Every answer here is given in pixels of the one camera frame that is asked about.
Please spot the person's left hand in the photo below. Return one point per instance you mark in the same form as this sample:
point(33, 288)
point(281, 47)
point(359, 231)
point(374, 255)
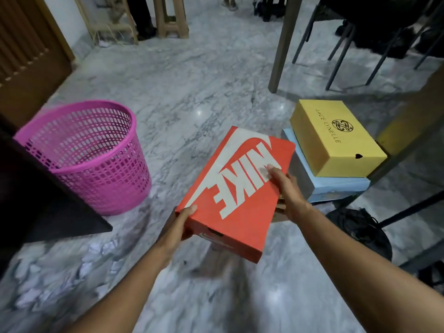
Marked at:
point(172, 233)

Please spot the person's right hand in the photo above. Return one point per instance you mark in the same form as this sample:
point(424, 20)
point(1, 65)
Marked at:
point(290, 197)

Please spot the person's right thumb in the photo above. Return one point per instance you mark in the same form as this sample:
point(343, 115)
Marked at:
point(277, 175)

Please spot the person's left thumb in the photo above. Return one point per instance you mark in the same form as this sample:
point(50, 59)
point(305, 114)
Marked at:
point(185, 213)

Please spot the orange shoe box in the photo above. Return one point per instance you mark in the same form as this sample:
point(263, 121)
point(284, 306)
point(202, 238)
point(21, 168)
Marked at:
point(239, 194)

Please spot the person's right forearm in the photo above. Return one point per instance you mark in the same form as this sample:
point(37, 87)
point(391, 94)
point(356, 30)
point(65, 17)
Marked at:
point(371, 273)

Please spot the person's left forearm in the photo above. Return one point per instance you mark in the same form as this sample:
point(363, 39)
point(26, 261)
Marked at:
point(118, 294)

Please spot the light blue shoe box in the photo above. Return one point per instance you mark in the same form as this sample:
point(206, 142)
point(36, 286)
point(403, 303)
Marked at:
point(326, 185)

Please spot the yellow shoe box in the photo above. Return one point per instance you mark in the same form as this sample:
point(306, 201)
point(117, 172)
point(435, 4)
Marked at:
point(334, 138)

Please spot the black bag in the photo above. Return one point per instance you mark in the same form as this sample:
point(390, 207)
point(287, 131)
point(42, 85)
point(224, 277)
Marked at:
point(360, 228)

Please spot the pink plastic waste basket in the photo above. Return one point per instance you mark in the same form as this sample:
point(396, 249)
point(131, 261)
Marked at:
point(93, 156)

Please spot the yellow wooden table leg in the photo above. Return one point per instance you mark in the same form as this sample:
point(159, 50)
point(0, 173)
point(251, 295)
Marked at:
point(412, 117)

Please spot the dark wooden furniture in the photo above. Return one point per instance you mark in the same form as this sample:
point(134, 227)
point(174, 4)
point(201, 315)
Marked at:
point(38, 201)

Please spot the black metal chair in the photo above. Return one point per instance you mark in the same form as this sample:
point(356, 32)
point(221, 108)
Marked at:
point(367, 34)

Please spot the light wooden stool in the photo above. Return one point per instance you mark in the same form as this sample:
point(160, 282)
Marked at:
point(170, 17)

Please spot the light wooden chair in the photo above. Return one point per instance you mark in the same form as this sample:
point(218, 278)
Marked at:
point(107, 20)

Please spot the brown wooden door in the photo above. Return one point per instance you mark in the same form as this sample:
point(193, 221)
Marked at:
point(27, 58)

